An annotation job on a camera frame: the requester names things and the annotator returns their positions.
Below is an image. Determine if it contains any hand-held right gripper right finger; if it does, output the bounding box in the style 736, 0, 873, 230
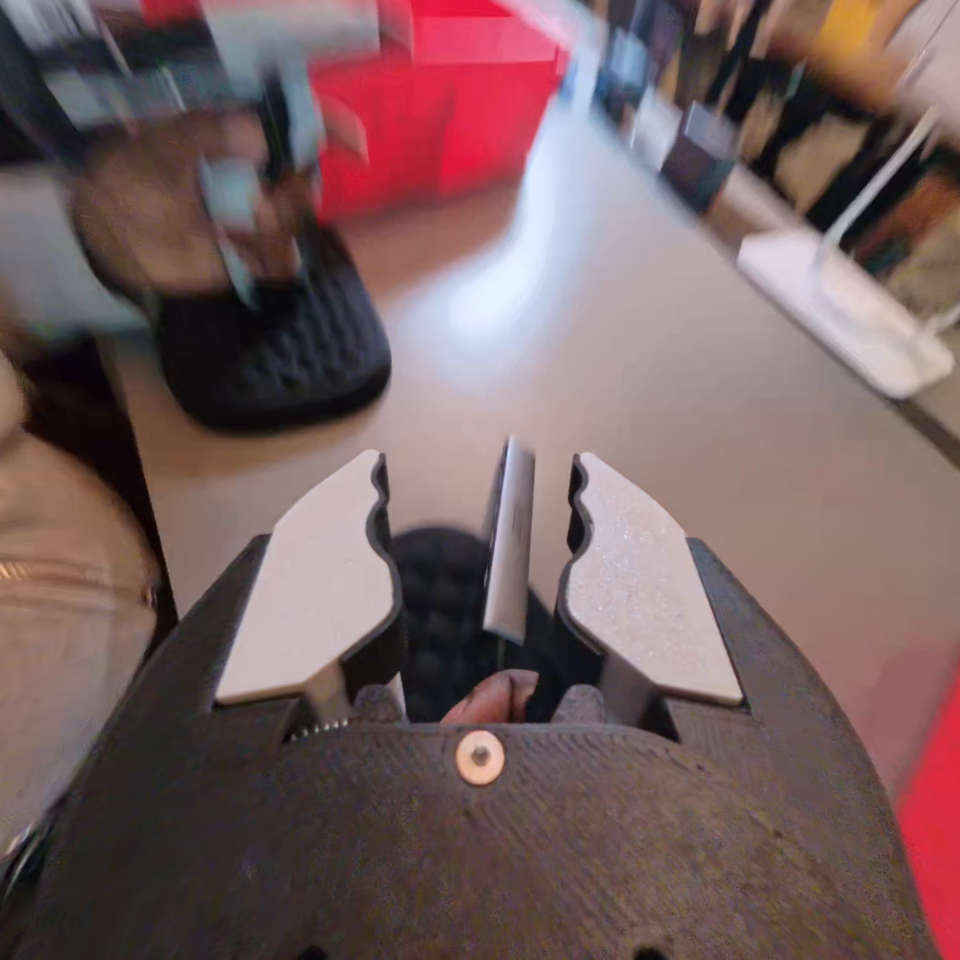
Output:
556, 451, 745, 727

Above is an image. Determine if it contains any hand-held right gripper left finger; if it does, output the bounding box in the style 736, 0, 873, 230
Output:
213, 448, 406, 727

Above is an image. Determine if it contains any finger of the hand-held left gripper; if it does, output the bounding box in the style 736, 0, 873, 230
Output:
197, 159, 262, 310

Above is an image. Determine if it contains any silver device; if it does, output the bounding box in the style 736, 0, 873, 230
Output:
482, 437, 538, 646

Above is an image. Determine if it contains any person's left forearm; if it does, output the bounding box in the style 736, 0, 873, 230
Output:
0, 165, 147, 342

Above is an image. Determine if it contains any person's left hand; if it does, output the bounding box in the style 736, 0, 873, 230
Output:
71, 112, 320, 301

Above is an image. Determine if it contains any person's right hand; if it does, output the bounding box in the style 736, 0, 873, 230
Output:
441, 669, 541, 726

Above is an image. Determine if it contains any red plastic bin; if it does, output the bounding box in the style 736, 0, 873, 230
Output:
142, 0, 573, 224
894, 673, 960, 960

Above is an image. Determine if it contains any dark grey box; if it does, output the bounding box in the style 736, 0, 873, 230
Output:
658, 101, 741, 216

